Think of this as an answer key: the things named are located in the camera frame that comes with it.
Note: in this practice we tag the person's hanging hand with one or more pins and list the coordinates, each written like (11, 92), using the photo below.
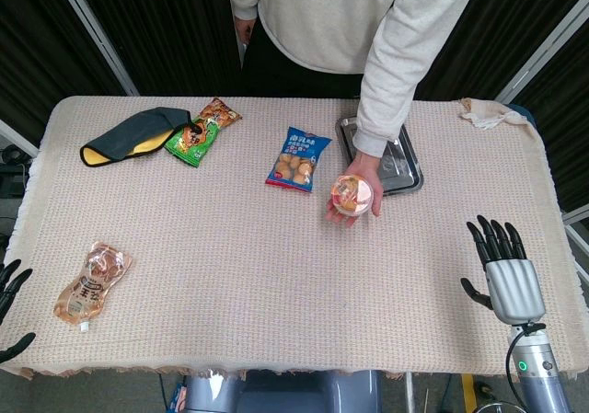
(242, 29)

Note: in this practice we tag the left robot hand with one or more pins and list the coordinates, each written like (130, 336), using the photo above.
(9, 289)

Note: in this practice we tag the person's hand holding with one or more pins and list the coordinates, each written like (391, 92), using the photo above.
(363, 180)

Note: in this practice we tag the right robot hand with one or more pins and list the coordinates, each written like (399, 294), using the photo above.
(511, 289)

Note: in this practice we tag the clear plastic cup snack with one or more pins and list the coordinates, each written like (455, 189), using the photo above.
(352, 194)

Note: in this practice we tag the robot base body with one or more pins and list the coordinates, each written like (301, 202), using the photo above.
(280, 392)

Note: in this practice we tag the person's sleeved forearm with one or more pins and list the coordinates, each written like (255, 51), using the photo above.
(396, 63)

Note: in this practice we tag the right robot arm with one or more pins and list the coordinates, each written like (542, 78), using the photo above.
(538, 367)

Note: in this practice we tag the metal tray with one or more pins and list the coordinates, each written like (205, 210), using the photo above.
(396, 164)

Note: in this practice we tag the blue snack bag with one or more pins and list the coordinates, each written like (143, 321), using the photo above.
(297, 159)

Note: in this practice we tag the person's torso in sweatshirt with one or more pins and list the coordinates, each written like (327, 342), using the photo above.
(317, 22)

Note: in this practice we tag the orange spout pouch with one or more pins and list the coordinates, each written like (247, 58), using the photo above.
(89, 289)

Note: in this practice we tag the beige woven tablecloth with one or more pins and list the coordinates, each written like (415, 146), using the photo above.
(285, 247)

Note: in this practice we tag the green orange snack bag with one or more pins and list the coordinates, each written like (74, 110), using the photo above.
(202, 132)

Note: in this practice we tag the grey yellow cloth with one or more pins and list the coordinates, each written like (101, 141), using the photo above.
(133, 134)

